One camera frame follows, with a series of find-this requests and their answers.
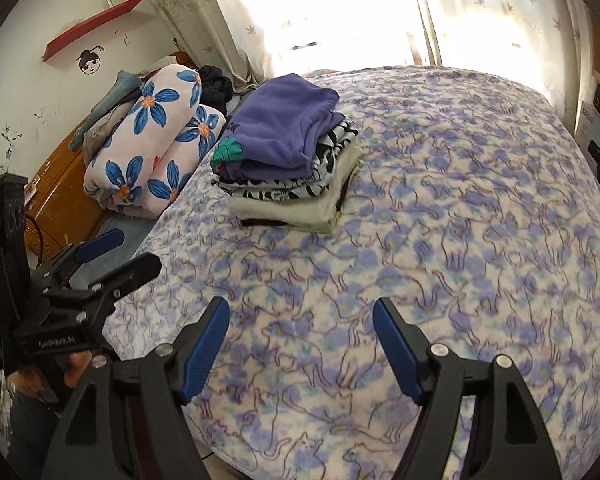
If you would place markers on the folded blue jeans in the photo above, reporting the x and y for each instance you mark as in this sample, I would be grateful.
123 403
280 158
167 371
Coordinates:
110 92

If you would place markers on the black white patterned folded garment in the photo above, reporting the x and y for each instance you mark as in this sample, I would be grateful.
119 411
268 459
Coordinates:
330 145

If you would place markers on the red wall shelf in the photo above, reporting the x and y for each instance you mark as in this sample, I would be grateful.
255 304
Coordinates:
90 22

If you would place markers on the person's left hand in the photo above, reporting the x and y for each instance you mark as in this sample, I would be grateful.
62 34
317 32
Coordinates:
80 367

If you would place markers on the cream folded garment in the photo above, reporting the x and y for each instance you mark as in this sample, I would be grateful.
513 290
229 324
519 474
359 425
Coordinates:
290 210

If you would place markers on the beige folded cloth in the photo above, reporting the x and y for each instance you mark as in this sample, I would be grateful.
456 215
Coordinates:
105 127

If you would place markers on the person's blue jeans leg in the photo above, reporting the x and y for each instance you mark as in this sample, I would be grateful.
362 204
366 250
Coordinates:
30 435

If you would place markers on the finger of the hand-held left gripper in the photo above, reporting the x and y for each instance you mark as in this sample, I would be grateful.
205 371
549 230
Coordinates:
102 246
135 272

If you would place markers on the dark cloth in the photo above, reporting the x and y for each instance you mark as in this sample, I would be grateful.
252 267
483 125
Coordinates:
217 87

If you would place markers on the blue flower folded quilt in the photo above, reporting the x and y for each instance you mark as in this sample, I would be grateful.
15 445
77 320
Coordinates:
150 125

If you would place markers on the purple hoodie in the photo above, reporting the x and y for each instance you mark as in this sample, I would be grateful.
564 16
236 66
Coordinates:
280 125

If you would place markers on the floral patterned curtain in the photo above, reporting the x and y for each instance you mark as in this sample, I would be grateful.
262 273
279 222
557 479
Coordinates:
505 10
205 10

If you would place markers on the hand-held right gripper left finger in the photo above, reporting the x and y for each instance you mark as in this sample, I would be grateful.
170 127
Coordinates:
205 350

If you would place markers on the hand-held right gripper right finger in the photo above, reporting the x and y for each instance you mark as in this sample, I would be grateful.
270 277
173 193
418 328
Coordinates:
395 350

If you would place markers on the black and white box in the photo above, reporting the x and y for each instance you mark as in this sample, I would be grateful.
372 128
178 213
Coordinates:
590 130

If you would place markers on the face wall sticker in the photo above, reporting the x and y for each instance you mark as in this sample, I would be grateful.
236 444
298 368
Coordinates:
90 64

